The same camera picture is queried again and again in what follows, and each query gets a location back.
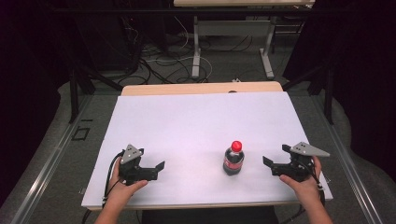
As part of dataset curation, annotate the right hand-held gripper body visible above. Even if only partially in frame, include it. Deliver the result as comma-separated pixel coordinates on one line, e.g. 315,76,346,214
271,141,331,183

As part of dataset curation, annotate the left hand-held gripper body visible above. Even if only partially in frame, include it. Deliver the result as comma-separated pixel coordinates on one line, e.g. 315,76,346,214
119,144,160,187

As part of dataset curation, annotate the dark soda bottle red label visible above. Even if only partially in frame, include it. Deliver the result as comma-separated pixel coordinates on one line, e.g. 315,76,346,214
222,147,246,176

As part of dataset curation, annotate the person's left hand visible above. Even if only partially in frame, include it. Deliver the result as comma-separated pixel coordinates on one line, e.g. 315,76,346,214
107,157,149,203

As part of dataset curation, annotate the person's right hand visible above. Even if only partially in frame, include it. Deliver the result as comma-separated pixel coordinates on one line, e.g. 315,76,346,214
278,155,323,203

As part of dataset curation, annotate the white table mat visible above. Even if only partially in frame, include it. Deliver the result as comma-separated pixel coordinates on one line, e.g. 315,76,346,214
81,91,333,208

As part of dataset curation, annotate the black metal stand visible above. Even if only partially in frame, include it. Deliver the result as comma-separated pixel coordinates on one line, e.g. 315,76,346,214
68,64,124,124
281,63,336,126

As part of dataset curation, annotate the person's dark clothing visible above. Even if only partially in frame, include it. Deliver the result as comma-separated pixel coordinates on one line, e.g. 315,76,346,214
141,205,280,224

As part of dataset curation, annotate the wooden table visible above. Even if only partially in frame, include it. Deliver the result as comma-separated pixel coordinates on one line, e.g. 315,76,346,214
86,81,327,212

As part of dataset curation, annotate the dark curtain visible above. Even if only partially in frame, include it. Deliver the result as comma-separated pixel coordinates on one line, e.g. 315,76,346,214
0,0,76,206
281,0,396,185

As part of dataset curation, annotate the white-legged desk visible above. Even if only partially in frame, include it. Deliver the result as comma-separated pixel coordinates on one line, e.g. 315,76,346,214
173,0,316,80

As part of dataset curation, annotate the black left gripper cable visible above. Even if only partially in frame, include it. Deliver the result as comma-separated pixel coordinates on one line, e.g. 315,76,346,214
102,150,126,209

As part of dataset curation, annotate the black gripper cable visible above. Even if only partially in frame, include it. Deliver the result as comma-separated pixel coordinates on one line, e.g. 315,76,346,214
102,150,126,209
298,160,327,208

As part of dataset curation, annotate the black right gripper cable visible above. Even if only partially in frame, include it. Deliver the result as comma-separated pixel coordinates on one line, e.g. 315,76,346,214
298,160,327,208

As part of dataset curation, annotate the metal floor rail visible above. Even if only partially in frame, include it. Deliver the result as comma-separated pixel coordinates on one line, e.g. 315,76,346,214
310,94,385,224
9,94,94,224

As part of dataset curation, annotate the tangle of floor cables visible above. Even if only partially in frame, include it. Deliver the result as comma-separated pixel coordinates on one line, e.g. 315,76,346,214
116,15,255,86

